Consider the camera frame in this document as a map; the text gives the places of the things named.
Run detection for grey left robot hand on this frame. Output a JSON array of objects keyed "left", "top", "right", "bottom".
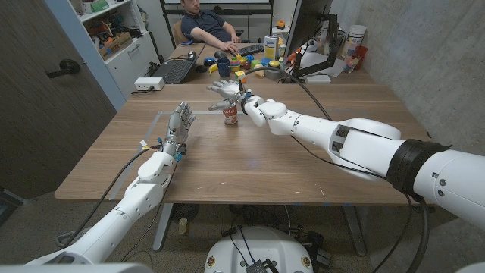
[{"left": 161, "top": 101, "right": 197, "bottom": 157}]

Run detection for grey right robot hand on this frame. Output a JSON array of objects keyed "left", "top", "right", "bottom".
[{"left": 206, "top": 79, "right": 252, "bottom": 112}]

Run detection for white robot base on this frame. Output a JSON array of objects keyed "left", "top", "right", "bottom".
[{"left": 204, "top": 226, "right": 314, "bottom": 273}]

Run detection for red and white soup can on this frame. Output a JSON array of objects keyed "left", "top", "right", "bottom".
[{"left": 222, "top": 104, "right": 239, "bottom": 125}]

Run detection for dark blue mug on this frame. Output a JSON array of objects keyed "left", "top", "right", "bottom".
[{"left": 216, "top": 58, "right": 232, "bottom": 79}]

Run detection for colourful stacking cups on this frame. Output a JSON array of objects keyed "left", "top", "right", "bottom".
[{"left": 230, "top": 54, "right": 255, "bottom": 73}]

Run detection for black keyboard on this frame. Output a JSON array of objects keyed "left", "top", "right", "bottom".
[{"left": 236, "top": 43, "right": 265, "bottom": 57}]

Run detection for grey tape roll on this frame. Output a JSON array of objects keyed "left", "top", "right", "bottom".
[{"left": 264, "top": 60, "right": 286, "bottom": 80}]

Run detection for white power box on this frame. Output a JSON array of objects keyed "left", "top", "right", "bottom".
[{"left": 133, "top": 77, "right": 166, "bottom": 92}]

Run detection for black laptop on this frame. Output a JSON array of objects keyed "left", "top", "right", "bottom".
[{"left": 152, "top": 43, "right": 208, "bottom": 85}]

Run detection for white carton box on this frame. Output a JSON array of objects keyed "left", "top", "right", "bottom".
[{"left": 263, "top": 35, "right": 280, "bottom": 61}]

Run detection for person in dark polo shirt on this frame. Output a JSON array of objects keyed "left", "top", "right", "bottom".
[{"left": 179, "top": 0, "right": 242, "bottom": 52}]

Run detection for tan office chair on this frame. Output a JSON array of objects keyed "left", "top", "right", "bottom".
[{"left": 172, "top": 20, "right": 190, "bottom": 47}]

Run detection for white shelf cabinet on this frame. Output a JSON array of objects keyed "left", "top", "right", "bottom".
[{"left": 70, "top": 0, "right": 160, "bottom": 102}]

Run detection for black floor fan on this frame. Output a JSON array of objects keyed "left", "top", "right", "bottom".
[{"left": 170, "top": 203, "right": 201, "bottom": 224}]

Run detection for flat white box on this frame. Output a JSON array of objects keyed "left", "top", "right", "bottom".
[{"left": 305, "top": 74, "right": 332, "bottom": 84}]

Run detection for white paper sheet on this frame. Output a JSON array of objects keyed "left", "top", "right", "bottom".
[{"left": 301, "top": 51, "right": 346, "bottom": 79}]

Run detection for cardboard box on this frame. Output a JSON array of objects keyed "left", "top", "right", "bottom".
[{"left": 98, "top": 32, "right": 133, "bottom": 61}]

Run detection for grey table leg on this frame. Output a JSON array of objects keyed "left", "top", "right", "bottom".
[
  {"left": 152, "top": 203, "right": 174, "bottom": 252},
  {"left": 343, "top": 204, "right": 368, "bottom": 257}
]

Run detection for black computer monitor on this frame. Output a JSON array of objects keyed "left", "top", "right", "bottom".
[{"left": 283, "top": 0, "right": 334, "bottom": 58}]

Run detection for clear glass cup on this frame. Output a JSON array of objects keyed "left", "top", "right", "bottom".
[{"left": 343, "top": 55, "right": 359, "bottom": 74}]

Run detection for white round canister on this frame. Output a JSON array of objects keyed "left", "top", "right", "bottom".
[{"left": 340, "top": 24, "right": 368, "bottom": 60}]

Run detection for dark wooden door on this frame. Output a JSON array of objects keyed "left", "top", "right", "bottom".
[{"left": 0, "top": 0, "right": 117, "bottom": 200}]

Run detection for red plastic cup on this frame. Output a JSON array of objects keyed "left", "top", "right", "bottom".
[{"left": 354, "top": 45, "right": 368, "bottom": 70}]

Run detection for small black box on base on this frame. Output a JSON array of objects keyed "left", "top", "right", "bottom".
[{"left": 245, "top": 259, "right": 280, "bottom": 273}]

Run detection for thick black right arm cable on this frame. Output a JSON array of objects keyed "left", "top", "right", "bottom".
[{"left": 240, "top": 66, "right": 431, "bottom": 273}]

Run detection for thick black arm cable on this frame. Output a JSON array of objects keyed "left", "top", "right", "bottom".
[
  {"left": 240, "top": 66, "right": 431, "bottom": 273},
  {"left": 60, "top": 147, "right": 162, "bottom": 247}
]

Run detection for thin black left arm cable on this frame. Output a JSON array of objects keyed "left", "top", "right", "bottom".
[{"left": 120, "top": 161, "right": 179, "bottom": 262}]

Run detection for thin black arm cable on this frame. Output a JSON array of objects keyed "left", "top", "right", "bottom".
[
  {"left": 290, "top": 135, "right": 390, "bottom": 180},
  {"left": 120, "top": 161, "right": 179, "bottom": 262}
]

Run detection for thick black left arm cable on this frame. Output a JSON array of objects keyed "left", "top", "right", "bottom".
[{"left": 60, "top": 147, "right": 162, "bottom": 247}]

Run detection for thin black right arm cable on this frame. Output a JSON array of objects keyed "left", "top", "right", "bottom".
[{"left": 290, "top": 135, "right": 390, "bottom": 180}]

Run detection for black door handle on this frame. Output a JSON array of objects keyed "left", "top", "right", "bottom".
[{"left": 45, "top": 58, "right": 81, "bottom": 79}]

